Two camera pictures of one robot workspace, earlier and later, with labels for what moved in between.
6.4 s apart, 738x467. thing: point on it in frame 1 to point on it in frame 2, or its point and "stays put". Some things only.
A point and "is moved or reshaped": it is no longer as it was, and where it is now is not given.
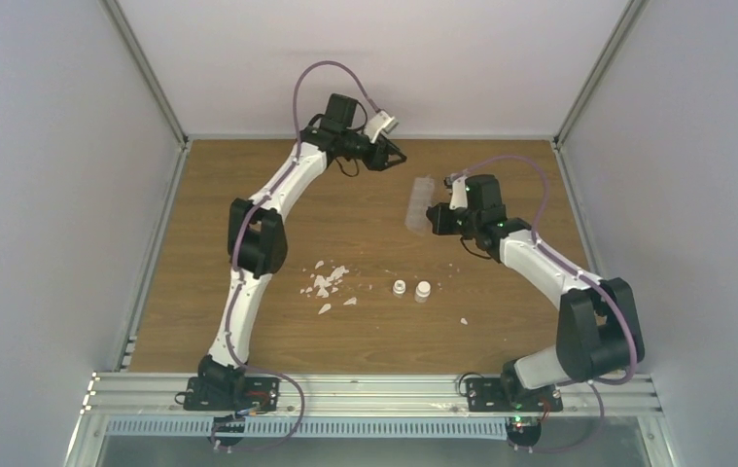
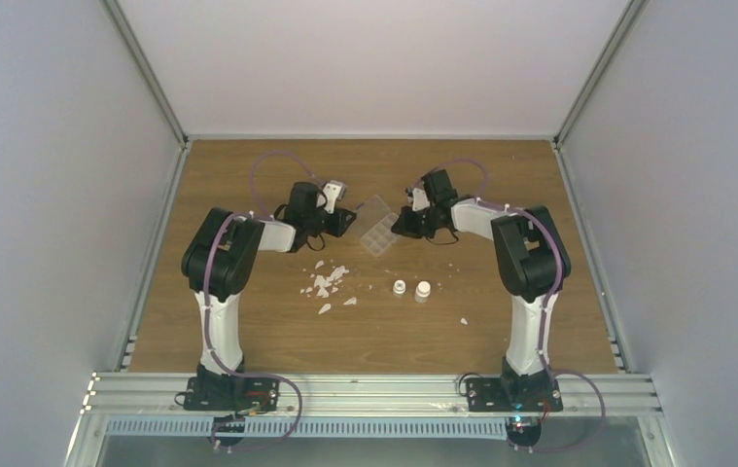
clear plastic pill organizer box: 422,196 is moved or reshaped
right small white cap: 422,291 stays put
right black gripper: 439,219 to 405,224
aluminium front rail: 113,395 stays put
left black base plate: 230,394 stays put
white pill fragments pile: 324,284 stays put
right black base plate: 488,395 stays put
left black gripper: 378,154 to 343,219
